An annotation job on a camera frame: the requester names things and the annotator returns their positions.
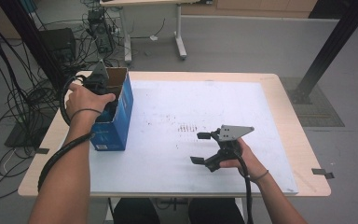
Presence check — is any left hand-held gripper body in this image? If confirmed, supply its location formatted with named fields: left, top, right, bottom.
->
left=82, top=59, right=111, bottom=95

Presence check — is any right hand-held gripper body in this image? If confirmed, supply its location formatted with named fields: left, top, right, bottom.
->
left=210, top=124, right=255, bottom=162

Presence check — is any blue cardboard box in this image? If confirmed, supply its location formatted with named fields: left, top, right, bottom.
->
left=88, top=66, right=134, bottom=152

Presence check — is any person's left hand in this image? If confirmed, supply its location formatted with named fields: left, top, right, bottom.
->
left=64, top=82, right=117, bottom=121

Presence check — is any person's right hand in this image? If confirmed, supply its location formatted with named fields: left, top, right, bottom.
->
left=219, top=138, right=268, bottom=182

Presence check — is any black wrist band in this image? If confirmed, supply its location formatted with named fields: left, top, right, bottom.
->
left=69, top=107, right=103, bottom=123
left=252, top=169, right=270, bottom=183

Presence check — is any white table mat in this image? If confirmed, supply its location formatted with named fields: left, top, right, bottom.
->
left=83, top=79, right=299, bottom=195

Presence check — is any person's right leg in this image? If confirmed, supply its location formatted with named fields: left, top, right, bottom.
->
left=188, top=197, right=246, bottom=224

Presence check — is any person's leg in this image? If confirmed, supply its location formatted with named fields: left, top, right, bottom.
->
left=113, top=197, right=162, bottom=224
left=188, top=197, right=246, bottom=224

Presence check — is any black square case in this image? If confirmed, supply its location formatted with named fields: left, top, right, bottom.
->
left=40, top=27, right=77, bottom=63

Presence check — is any person's left leg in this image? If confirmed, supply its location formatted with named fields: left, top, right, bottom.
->
left=113, top=197, right=162, bottom=224

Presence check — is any white desk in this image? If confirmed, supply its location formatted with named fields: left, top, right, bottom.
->
left=99, top=0, right=213, bottom=64

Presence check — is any grey grid floor mat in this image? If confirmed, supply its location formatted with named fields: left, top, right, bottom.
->
left=279, top=77, right=345, bottom=128

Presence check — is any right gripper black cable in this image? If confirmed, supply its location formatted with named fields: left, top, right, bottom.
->
left=234, top=152, right=255, bottom=224

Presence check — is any black metal frame post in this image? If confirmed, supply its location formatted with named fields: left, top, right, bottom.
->
left=0, top=0, right=69, bottom=91
left=292, top=0, right=358, bottom=104

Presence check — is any black floor base plate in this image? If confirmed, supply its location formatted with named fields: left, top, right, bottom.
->
left=4, top=118, right=55, bottom=148

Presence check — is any tangle of black floor cables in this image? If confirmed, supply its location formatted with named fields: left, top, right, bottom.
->
left=0, top=0, right=129, bottom=202

